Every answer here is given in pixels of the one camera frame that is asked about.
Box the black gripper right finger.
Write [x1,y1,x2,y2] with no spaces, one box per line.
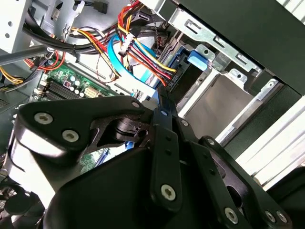
[166,91,293,229]

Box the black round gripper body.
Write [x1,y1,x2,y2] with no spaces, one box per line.
[42,146,253,229]

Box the red orange power wire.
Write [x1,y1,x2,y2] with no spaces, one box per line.
[116,4,182,91]

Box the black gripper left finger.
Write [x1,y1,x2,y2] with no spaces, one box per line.
[13,87,183,213]

